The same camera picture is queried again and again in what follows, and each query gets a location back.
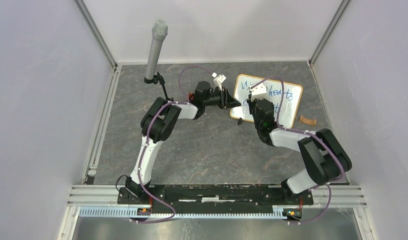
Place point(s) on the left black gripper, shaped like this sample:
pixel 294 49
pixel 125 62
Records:
pixel 226 100

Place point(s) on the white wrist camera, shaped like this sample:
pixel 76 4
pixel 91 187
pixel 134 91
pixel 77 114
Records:
pixel 258 92
pixel 218 80

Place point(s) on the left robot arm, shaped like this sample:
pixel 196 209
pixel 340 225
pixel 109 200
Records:
pixel 158 124

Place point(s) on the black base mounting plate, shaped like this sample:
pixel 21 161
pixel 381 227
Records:
pixel 211 199

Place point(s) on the black microphone tripod stand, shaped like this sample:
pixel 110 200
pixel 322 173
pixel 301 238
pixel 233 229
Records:
pixel 159 79

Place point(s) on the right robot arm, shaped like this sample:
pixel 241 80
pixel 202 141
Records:
pixel 324 158

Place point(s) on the curved wooden piece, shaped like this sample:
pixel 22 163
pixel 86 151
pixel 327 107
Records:
pixel 307 121

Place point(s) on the aluminium frame rail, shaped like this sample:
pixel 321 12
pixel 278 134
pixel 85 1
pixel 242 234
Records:
pixel 343 196

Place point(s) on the white whiteboard with wooden frame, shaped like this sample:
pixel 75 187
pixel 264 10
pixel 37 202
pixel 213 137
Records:
pixel 285 98

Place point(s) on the slotted cable duct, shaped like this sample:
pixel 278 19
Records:
pixel 137 213

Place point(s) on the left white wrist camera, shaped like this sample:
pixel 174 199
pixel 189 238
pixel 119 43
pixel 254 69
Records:
pixel 218 80

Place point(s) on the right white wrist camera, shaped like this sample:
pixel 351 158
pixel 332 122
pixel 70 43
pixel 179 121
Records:
pixel 258 92

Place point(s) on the grey microphone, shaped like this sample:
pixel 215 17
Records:
pixel 159 33

